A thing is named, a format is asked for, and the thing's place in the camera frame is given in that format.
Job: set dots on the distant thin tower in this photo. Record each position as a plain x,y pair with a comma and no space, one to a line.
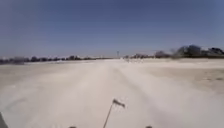
117,54

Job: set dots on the pale sandy dirt track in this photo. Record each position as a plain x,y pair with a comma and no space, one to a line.
100,86

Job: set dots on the tall dark row of trees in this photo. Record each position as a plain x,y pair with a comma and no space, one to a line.
190,51

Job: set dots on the low dark row of trees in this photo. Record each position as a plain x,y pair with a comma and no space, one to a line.
33,59

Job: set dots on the pale grey bare ground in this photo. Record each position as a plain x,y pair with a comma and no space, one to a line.
26,71

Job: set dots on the dry yellowish grass field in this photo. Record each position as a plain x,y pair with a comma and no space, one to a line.
200,75

